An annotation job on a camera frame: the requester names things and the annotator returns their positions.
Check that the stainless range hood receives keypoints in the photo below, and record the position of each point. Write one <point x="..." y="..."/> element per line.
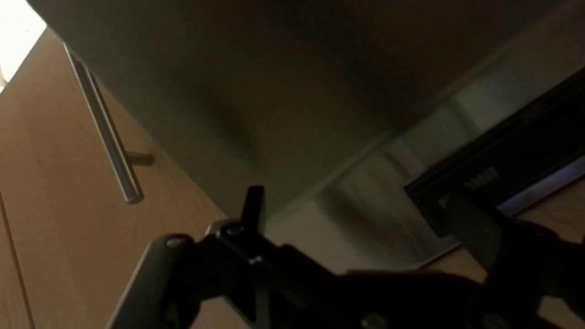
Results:
<point x="333" y="107"/>

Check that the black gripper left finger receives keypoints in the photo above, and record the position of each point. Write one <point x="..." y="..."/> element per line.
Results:
<point x="252" y="208"/>

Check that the black hood control panel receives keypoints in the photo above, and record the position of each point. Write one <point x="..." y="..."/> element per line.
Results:
<point x="526" y="147"/>

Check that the wooden left cabinet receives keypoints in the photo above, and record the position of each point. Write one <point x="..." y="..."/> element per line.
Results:
<point x="69" y="241"/>

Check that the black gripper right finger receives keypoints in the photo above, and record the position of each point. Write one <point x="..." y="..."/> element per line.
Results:
<point x="477" y="230"/>

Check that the silver bar cabinet handle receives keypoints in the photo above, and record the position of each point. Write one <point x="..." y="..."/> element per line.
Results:
<point x="119" y="158"/>

